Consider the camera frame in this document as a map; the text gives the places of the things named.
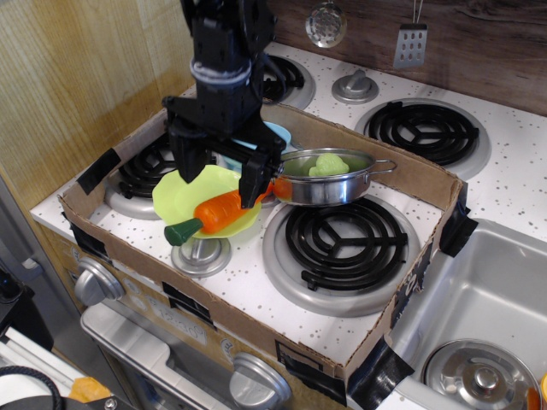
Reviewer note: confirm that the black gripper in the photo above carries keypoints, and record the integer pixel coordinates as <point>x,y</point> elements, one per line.
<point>212,120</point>

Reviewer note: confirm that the orange toy carrot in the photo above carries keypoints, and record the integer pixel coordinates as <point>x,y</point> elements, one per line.
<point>212,216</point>

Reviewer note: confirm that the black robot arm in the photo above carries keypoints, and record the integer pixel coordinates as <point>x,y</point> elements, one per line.
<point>229,39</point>

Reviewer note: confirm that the light green plastic plate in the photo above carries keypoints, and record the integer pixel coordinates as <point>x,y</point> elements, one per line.
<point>174,200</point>

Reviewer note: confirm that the light blue plastic bowl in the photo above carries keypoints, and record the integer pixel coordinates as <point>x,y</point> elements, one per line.
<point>280,131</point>

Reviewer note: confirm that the front left black burner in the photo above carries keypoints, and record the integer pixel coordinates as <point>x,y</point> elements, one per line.
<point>128,190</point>

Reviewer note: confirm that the black burner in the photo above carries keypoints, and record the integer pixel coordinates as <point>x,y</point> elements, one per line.
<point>128,190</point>
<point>288,82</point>
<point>345,261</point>
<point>438,131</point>

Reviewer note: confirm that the small stainless steel pot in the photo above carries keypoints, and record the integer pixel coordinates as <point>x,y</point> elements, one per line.
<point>296,186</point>

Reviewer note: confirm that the silver stovetop knob front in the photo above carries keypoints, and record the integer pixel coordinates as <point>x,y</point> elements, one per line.
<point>202,258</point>

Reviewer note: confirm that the silver stovetop knob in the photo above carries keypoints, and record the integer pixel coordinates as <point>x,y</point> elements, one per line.
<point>202,258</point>
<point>356,88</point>

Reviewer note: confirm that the back left black burner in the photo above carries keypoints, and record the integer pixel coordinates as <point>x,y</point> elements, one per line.
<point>288,82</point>

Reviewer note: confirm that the light green toy vegetable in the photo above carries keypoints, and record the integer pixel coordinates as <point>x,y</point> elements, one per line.
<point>328,164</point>

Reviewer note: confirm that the silver stovetop knob back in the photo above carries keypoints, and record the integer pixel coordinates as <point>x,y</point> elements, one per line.
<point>356,88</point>

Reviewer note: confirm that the front right black burner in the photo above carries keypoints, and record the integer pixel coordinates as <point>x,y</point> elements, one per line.
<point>345,261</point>

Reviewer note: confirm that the hanging silver skimmer ladle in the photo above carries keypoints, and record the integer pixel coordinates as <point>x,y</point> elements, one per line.
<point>326,25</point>

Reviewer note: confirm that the left silver oven knob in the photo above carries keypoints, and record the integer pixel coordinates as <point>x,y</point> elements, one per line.
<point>96,283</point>

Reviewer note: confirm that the silver oven knob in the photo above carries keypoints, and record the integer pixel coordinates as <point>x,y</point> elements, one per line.
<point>96,283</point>
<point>256,385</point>

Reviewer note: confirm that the back right black burner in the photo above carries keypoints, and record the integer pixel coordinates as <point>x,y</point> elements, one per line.
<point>438,131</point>

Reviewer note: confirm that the hanging silver slotted spatula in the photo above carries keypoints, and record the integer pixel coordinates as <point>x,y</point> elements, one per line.
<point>410,49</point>

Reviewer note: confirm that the right silver oven knob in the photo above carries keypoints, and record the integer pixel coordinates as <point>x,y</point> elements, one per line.
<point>256,385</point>

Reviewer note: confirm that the brown cardboard fence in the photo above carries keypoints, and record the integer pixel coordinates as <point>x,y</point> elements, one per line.
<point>238,309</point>

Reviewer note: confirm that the orange object bottom left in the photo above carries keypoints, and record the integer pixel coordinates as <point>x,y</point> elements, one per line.
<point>88,389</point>

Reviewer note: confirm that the stainless steel sink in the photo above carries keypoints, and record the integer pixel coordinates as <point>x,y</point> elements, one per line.
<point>493,290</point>

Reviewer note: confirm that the silver pot lid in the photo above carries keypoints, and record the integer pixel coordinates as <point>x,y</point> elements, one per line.
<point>481,375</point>

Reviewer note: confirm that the silver oven door handle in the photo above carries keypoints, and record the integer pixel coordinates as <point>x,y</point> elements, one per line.
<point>164,372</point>

